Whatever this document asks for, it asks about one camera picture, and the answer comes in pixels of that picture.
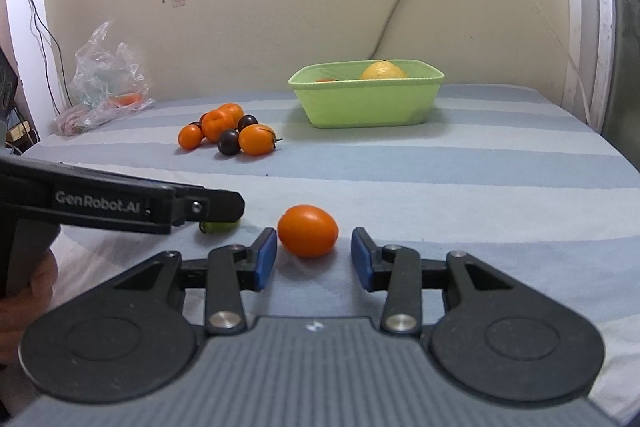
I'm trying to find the white string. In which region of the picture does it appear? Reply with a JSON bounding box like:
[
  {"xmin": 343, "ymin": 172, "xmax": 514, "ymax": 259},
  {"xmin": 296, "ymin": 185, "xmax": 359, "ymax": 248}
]
[{"xmin": 462, "ymin": 0, "xmax": 593, "ymax": 128}]

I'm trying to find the small green fruit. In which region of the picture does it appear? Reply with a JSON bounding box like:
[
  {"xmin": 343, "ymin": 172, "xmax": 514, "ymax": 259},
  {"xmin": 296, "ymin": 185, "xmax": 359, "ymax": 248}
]
[{"xmin": 199, "ymin": 219, "xmax": 241, "ymax": 234}]

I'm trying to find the yellow lemon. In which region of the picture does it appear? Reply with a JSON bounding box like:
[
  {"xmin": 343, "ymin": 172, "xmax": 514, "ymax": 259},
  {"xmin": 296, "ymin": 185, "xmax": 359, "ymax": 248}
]
[{"xmin": 360, "ymin": 61, "xmax": 408, "ymax": 80}]

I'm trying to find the white window frame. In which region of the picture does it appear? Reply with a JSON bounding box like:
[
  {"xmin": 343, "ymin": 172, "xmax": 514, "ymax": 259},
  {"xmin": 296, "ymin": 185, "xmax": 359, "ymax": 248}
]
[{"xmin": 562, "ymin": 0, "xmax": 617, "ymax": 135}]

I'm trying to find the pile of chargers and cables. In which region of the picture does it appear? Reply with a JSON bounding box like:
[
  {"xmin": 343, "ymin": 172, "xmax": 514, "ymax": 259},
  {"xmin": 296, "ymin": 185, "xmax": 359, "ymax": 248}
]
[{"xmin": 5, "ymin": 107, "xmax": 41, "ymax": 155}]

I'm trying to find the striped blue bed sheet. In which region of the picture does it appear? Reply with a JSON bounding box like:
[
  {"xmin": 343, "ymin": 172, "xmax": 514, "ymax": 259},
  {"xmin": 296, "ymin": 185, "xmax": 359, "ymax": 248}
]
[{"xmin": 20, "ymin": 83, "xmax": 640, "ymax": 413}]

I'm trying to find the frosted patterned window glass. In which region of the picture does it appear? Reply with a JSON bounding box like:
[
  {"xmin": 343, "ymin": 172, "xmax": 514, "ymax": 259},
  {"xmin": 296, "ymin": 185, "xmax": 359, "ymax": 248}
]
[{"xmin": 600, "ymin": 0, "xmax": 640, "ymax": 150}]

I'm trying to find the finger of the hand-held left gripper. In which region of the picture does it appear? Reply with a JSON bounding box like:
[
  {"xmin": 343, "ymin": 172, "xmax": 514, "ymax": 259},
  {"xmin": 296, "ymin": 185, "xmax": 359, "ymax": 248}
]
[{"xmin": 170, "ymin": 188, "xmax": 246, "ymax": 229}]

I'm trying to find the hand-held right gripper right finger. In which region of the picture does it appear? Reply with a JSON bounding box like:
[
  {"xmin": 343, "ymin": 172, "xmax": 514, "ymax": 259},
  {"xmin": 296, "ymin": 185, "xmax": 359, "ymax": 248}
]
[{"xmin": 351, "ymin": 227, "xmax": 516, "ymax": 335}]

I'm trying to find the green plastic basket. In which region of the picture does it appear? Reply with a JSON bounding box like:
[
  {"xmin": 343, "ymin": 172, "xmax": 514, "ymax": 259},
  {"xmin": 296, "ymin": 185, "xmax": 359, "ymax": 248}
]
[{"xmin": 288, "ymin": 59, "xmax": 446, "ymax": 130}]

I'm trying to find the person's left hand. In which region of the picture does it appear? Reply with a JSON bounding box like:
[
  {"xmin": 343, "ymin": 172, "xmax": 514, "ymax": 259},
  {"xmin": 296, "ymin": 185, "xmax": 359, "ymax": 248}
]
[{"xmin": 0, "ymin": 249, "xmax": 59, "ymax": 364}]

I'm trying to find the pink foam net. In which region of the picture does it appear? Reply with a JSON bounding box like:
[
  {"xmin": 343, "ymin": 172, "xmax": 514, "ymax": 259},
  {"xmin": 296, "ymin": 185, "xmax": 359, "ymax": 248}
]
[{"xmin": 54, "ymin": 104, "xmax": 103, "ymax": 136}]

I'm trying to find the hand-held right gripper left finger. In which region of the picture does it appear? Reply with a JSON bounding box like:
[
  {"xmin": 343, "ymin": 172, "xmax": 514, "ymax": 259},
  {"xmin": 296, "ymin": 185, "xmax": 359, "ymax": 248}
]
[{"xmin": 116, "ymin": 227, "xmax": 278, "ymax": 336}]

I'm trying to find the grey cable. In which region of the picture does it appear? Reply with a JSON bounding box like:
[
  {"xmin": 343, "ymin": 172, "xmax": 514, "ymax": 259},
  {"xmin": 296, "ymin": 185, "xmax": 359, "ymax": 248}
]
[{"xmin": 366, "ymin": 0, "xmax": 443, "ymax": 62}]

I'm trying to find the clear plastic bag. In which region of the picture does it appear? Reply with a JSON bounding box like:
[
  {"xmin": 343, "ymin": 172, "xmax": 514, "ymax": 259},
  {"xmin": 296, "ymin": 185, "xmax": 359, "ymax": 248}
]
[{"xmin": 54, "ymin": 21, "xmax": 157, "ymax": 136}]

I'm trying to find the black wall cable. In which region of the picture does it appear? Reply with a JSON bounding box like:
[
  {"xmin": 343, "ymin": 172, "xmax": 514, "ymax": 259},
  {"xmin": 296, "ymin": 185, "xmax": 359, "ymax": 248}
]
[{"xmin": 7, "ymin": 0, "xmax": 71, "ymax": 114}]

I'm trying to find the orange kumquat with stem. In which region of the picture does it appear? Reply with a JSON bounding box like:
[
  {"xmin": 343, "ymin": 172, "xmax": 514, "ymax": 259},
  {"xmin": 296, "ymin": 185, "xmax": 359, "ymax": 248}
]
[{"xmin": 238, "ymin": 124, "xmax": 284, "ymax": 156}]

